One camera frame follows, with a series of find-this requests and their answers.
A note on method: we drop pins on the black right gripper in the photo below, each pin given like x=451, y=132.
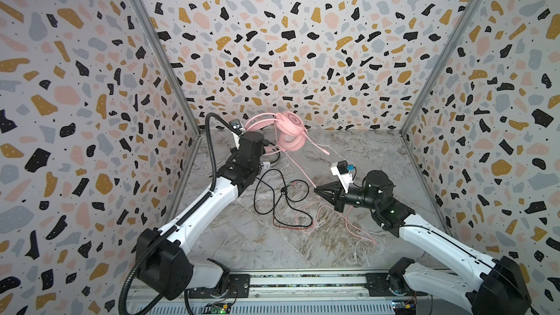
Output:
x=340, y=197

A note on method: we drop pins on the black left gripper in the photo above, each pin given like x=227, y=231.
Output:
x=262, y=149

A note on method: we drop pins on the pink headphones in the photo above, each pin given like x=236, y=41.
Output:
x=290, y=130

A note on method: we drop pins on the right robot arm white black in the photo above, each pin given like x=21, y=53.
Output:
x=476, y=282

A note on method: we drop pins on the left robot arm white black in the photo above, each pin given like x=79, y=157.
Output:
x=162, y=253

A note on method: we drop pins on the circuit board right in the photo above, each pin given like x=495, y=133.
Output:
x=404, y=307

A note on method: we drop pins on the green circuit board left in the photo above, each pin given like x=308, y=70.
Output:
x=217, y=308

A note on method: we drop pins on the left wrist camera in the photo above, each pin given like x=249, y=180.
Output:
x=237, y=127

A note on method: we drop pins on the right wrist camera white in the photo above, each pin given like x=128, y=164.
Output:
x=343, y=170

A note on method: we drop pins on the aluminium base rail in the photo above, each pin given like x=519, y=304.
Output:
x=334, y=291

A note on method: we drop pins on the left aluminium corner post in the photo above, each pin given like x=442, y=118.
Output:
x=153, y=39

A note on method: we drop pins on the aluminium corner post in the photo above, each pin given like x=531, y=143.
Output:
x=153, y=39
x=454, y=39

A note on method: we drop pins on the right aluminium corner post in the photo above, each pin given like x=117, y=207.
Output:
x=454, y=39

